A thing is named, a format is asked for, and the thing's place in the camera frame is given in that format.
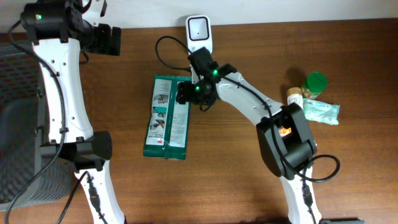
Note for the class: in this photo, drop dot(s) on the grey plastic mesh basket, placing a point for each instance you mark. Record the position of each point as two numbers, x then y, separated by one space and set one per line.
24 127

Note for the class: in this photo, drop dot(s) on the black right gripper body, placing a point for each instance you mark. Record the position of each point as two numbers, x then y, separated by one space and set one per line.
193 92

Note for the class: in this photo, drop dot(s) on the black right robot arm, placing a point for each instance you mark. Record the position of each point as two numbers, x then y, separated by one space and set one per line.
286 143

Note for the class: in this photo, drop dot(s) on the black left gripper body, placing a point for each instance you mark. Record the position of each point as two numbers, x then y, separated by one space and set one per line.
113 40

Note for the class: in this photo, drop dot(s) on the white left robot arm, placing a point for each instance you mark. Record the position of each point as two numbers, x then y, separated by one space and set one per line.
60 31

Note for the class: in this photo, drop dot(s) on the white barcode scanner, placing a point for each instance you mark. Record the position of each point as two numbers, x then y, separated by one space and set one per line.
198 31

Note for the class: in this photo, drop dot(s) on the teal snack packet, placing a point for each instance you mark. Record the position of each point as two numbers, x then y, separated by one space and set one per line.
321 112

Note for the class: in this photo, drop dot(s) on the small orange carton box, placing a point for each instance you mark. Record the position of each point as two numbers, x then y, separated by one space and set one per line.
284 131

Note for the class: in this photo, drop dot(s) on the green lidded jar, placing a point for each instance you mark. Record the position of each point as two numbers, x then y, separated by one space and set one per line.
314 84

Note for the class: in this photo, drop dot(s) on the white cream tube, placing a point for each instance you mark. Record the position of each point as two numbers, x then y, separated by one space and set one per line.
294 95

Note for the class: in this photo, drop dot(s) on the green wipes packet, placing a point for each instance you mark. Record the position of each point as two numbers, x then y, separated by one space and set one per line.
166 136

